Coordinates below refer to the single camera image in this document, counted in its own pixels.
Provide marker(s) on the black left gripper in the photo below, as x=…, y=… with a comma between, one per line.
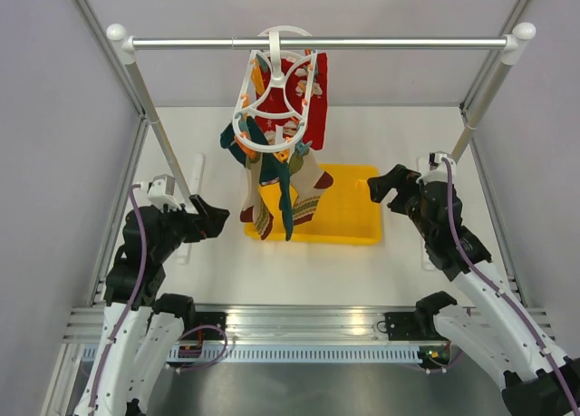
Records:
x=210, y=227

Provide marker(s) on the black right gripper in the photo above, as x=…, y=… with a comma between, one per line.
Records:
x=400, y=177

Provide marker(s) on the beige striped sock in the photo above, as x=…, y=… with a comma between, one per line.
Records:
x=310, y=182
x=255, y=210

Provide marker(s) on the dark green sock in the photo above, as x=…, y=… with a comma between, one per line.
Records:
x=228, y=142
x=270, y=168

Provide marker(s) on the white clip sock hanger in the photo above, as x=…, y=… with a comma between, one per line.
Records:
x=265, y=93

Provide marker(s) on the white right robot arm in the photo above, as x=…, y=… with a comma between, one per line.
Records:
x=534, y=375

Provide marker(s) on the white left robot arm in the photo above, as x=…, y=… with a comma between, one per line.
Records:
x=140, y=326

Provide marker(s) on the yellow plastic tray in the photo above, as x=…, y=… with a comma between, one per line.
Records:
x=345, y=214

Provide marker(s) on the red christmas sock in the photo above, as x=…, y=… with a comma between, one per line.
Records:
x=318, y=104
x=273, y=103

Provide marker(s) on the silver clothes rack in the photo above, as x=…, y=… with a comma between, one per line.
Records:
x=288, y=38

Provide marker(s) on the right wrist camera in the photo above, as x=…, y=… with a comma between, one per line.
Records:
x=438, y=166

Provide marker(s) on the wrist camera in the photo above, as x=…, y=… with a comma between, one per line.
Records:
x=161, y=193
x=438, y=166

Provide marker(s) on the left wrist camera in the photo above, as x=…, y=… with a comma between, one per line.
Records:
x=161, y=193

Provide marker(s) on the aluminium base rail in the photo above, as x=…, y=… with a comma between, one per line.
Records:
x=296, y=324

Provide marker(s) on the white slotted cable duct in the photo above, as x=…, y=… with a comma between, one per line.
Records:
x=254, y=353

